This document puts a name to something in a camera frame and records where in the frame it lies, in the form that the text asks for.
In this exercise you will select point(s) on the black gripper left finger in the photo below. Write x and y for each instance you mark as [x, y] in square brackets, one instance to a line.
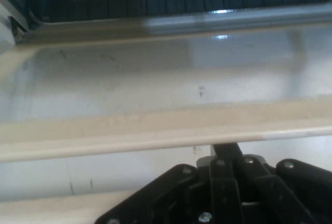
[160, 195]

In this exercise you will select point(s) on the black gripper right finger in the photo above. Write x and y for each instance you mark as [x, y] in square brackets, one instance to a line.
[298, 195]

